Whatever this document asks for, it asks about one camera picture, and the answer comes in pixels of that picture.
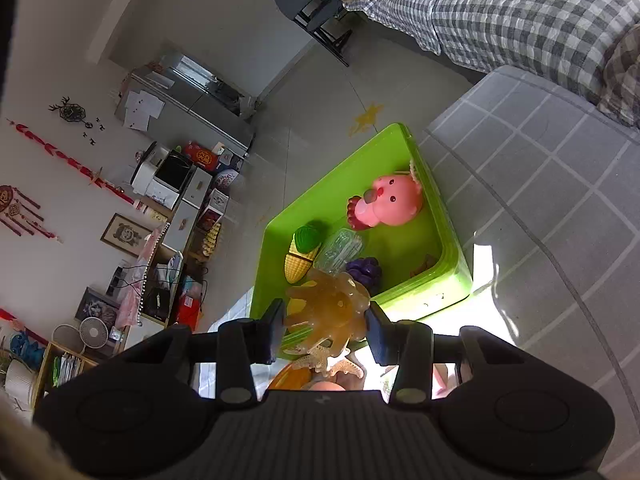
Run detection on framed cartoon picture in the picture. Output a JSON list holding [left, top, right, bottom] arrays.
[[101, 212, 153, 253]]

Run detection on green plastic bin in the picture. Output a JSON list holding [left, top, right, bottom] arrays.
[[248, 122, 473, 341]]

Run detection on purple grapes toy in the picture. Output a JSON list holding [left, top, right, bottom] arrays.
[[346, 256, 383, 291]]

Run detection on yellow octopus toy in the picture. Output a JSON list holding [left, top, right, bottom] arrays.
[[285, 267, 373, 361]]

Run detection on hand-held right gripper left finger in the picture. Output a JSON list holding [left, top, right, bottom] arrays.
[[115, 299, 286, 403]]

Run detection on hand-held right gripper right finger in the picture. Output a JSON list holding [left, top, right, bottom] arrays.
[[365, 302, 536, 403]]

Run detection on silver refrigerator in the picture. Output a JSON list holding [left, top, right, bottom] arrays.
[[114, 49, 258, 158]]

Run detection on person's beige fuzzy sleeve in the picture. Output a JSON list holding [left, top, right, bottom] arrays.
[[0, 392, 81, 480]]

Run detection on white box with pink print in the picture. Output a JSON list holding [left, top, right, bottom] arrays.
[[205, 189, 231, 218]]

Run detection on red hanging decoration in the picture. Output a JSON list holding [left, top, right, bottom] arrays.
[[6, 117, 138, 206]]

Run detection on grey plaid blanket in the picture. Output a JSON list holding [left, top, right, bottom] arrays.
[[342, 0, 640, 91]]

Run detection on dark framed photo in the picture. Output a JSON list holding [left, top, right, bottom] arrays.
[[75, 286, 121, 323]]

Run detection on beige starfish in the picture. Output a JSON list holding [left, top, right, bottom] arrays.
[[290, 345, 366, 378]]

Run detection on long grey drawer cabinet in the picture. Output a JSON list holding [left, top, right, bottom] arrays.
[[30, 165, 216, 411]]

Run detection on row of yellow ducks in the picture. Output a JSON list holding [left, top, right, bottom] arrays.
[[200, 222, 223, 256]]

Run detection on white wall papers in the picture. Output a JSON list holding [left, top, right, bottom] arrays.
[[122, 89, 166, 131]]

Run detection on grey grid cloth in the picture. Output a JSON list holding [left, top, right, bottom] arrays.
[[192, 64, 640, 480]]

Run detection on yellow corn toy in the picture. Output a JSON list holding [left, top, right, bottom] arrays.
[[284, 221, 328, 282]]

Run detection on grey patchwork blanket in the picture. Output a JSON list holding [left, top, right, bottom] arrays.
[[597, 25, 640, 128]]

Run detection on pink koala toy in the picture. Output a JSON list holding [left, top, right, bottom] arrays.
[[346, 160, 426, 231]]

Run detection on red storage box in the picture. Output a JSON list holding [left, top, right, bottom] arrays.
[[175, 292, 203, 328]]

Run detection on red gift box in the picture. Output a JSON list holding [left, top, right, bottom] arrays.
[[181, 142, 223, 171]]

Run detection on black deer wall clock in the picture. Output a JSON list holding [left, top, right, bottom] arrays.
[[48, 96, 106, 146]]

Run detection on blue and white box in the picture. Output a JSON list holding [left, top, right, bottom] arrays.
[[214, 166, 241, 192]]

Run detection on small white fan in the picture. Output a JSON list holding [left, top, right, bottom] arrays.
[[80, 316, 108, 353]]

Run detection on blue plush toy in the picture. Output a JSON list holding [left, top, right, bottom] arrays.
[[10, 332, 48, 366]]

